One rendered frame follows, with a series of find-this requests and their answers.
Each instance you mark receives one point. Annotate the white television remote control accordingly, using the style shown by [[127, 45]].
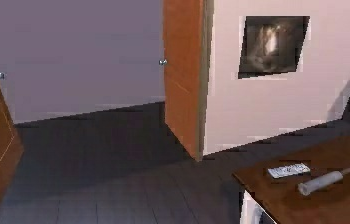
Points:
[[288, 170]]

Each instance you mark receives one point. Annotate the grey baseball bat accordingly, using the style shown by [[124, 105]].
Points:
[[321, 182]]

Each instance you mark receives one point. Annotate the brown wooden table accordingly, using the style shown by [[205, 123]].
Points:
[[316, 203]]

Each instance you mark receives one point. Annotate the dark framed wall picture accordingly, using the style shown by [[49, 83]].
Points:
[[271, 45]]

